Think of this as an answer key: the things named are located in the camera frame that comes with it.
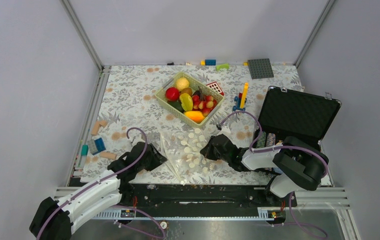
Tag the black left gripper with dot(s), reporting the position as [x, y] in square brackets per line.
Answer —
[157, 159]

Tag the yellow blue block toy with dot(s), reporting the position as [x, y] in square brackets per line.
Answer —
[241, 99]

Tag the clear dotted zip top bag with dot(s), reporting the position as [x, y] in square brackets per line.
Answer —
[184, 157]

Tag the blue yellow brick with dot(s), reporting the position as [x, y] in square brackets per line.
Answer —
[208, 62]

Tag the yellow lemon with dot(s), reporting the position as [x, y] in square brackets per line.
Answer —
[182, 83]

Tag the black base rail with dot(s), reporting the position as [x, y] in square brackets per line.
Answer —
[201, 200]

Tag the tan wooden block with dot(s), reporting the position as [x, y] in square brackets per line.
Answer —
[98, 126]

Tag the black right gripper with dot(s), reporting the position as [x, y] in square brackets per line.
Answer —
[207, 151]

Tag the teal small brick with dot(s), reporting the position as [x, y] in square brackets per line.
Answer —
[84, 150]

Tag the red apple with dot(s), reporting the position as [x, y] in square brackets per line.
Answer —
[172, 94]

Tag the red white grid toy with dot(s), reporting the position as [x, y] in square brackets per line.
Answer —
[215, 87]

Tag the green arch block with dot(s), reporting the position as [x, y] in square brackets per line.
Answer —
[225, 66]

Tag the dark green avocado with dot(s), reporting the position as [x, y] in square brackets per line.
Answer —
[176, 105]

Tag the purple eggplant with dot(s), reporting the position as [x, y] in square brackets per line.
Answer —
[197, 93]

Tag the orange mango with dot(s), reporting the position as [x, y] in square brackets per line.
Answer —
[195, 116]

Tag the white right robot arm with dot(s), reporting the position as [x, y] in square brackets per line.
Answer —
[301, 166]

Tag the blue grey brick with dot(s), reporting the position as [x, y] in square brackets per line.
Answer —
[96, 146]

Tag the poker chips row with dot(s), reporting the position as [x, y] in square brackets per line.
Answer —
[267, 140]

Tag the tan cylinder block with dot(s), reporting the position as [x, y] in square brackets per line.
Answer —
[108, 155]

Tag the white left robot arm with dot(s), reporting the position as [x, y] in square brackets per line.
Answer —
[58, 219]

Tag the yellow-green starfruit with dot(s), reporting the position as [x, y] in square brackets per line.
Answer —
[186, 102]

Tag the grey building baseplate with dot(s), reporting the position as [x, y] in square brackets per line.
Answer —
[260, 68]

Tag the black foam-lined case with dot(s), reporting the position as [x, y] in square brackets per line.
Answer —
[291, 113]

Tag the pale green perforated basket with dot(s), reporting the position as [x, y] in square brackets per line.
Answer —
[194, 85]

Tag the brown kiwi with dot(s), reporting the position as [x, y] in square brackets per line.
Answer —
[187, 90]

